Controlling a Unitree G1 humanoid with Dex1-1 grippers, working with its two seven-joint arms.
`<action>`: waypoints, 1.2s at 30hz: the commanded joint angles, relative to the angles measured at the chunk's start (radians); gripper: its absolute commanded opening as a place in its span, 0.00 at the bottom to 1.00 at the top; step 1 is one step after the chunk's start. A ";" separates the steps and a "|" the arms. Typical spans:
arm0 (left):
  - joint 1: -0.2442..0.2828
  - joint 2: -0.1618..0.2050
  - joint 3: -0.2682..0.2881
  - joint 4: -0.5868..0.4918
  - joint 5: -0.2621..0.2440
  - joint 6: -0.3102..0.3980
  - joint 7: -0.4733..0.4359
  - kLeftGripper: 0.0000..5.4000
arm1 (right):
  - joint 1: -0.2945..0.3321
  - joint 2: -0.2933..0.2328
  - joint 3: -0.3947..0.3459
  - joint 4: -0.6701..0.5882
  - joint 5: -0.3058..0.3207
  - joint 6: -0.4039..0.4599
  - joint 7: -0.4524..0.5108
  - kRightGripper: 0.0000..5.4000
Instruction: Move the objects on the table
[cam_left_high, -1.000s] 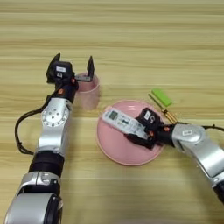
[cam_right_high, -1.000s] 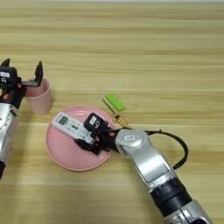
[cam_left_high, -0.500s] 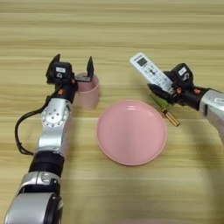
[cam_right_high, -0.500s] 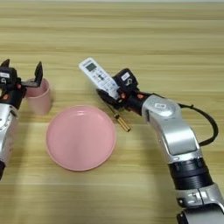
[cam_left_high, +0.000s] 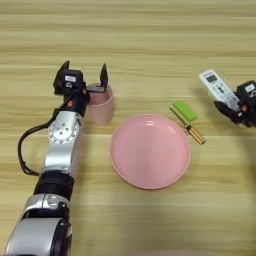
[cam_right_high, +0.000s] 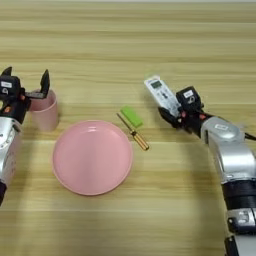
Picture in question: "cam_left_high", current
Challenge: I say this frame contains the pink plastic cup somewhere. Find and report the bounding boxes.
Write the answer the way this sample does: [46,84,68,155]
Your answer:
[86,82,115,127]

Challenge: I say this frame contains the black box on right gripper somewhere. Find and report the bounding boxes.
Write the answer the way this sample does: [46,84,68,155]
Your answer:
[235,80,256,105]

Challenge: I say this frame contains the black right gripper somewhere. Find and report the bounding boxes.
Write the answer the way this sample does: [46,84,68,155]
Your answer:
[212,99,256,129]

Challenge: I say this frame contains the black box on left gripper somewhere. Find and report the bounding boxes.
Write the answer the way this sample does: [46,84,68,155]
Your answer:
[57,68,85,96]

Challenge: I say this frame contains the white remote control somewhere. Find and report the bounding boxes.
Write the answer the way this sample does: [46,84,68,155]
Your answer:
[198,68,242,113]

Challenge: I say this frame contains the pink round plate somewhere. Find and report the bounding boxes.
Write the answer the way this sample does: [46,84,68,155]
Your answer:
[110,113,192,191]

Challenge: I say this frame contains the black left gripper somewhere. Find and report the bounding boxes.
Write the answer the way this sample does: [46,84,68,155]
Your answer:
[52,60,109,117]

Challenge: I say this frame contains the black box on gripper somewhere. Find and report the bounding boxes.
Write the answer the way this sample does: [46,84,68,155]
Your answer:
[57,68,85,96]
[235,80,256,105]

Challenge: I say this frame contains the green rectangular block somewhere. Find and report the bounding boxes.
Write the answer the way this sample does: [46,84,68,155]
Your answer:
[172,100,199,123]

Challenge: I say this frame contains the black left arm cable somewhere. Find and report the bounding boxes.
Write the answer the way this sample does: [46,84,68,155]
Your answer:
[17,105,69,177]

